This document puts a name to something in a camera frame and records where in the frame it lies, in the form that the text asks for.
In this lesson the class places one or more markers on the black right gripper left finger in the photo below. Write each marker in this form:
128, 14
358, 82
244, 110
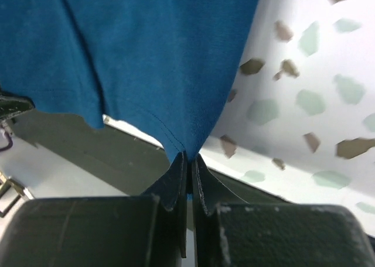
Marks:
144, 230

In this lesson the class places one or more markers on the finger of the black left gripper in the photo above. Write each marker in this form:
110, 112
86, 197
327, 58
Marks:
13, 105

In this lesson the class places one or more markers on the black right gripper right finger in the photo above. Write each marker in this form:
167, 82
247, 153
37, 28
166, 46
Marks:
232, 232

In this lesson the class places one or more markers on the navy blue printed t-shirt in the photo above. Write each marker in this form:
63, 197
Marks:
164, 66

